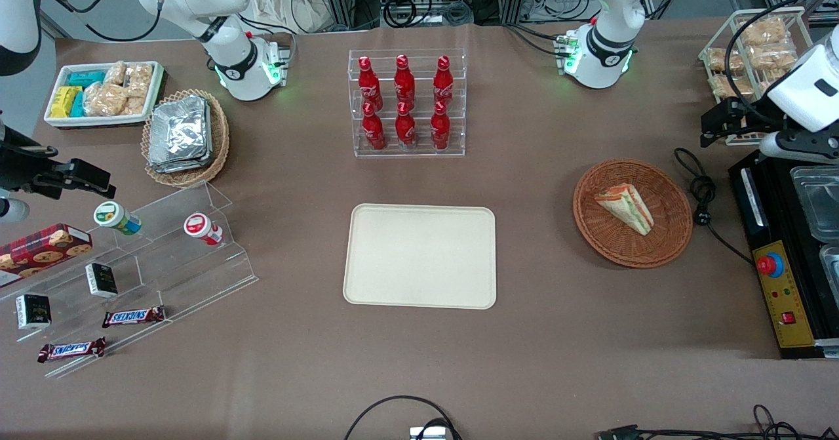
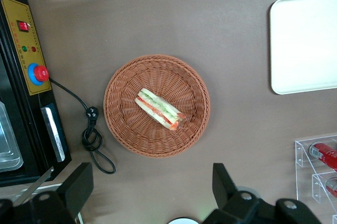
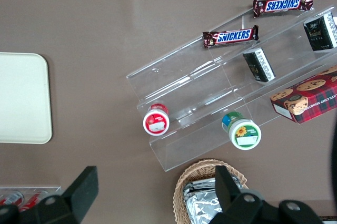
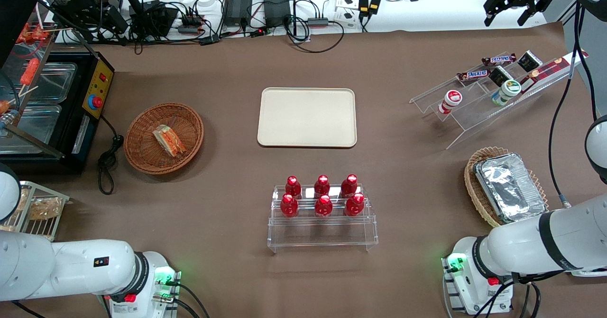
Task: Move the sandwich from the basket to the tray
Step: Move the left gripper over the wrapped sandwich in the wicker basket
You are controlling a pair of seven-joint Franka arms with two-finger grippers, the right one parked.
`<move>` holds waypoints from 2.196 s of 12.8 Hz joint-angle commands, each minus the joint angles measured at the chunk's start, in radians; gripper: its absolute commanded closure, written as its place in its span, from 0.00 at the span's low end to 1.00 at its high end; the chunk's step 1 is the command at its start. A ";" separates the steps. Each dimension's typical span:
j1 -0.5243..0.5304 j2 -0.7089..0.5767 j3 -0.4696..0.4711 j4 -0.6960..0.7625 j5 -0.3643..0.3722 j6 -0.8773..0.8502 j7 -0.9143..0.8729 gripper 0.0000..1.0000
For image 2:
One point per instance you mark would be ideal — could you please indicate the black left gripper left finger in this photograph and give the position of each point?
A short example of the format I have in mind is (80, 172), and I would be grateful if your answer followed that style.
(76, 187)

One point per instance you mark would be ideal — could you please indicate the clear plastic food container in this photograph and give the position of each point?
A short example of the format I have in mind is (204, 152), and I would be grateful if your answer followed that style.
(8, 142)

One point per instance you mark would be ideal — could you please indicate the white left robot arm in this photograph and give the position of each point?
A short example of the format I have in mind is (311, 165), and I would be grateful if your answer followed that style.
(183, 221)

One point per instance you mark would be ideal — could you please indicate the red cola bottle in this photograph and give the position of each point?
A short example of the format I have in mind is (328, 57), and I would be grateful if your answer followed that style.
(332, 187)
(326, 155)

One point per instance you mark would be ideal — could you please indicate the grey metal lever bar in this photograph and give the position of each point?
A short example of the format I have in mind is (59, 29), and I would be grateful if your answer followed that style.
(34, 187)

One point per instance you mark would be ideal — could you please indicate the black sealing machine yellow panel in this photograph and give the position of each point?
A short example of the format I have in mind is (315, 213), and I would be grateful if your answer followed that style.
(23, 37)

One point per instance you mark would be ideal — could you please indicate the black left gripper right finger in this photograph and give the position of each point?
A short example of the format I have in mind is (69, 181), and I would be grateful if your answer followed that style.
(223, 189)

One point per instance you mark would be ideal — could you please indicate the vegetable sandwich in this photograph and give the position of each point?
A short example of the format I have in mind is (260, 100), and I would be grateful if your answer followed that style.
(158, 108)

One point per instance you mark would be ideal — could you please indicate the clear acrylic bottle rack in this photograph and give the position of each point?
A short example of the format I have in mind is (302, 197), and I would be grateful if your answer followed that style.
(302, 153)

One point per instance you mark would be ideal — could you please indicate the beige rectangular tray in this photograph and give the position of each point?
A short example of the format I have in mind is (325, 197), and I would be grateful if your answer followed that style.
(305, 45)

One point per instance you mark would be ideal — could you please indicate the round brown wicker basket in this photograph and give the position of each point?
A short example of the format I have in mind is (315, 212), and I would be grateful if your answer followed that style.
(126, 129)

